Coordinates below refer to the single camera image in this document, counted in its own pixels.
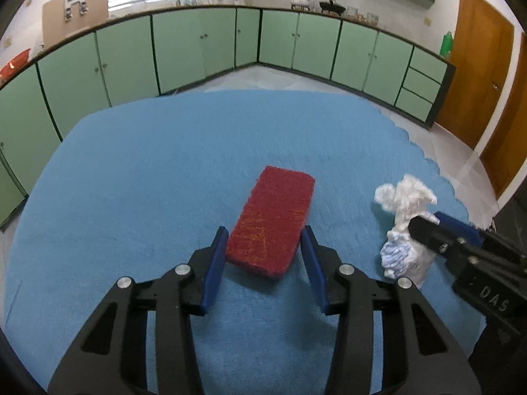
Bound white plastic bag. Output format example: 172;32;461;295
374;174;439;289

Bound red scouring sponge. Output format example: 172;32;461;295
227;166;315;280

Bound green lower kitchen cabinets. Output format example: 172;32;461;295
1;5;456;221

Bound blue tablecloth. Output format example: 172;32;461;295
5;90;469;394

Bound green bottle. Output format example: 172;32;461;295
439;31;454;59

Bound brown wooden door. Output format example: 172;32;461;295
436;0;514;148

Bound black wok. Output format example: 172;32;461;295
319;0;346;16

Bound white cooking pot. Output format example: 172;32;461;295
290;0;311;11

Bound red plastic basin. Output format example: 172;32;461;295
0;48;30;82

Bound cardboard box on counter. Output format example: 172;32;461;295
42;0;109;48

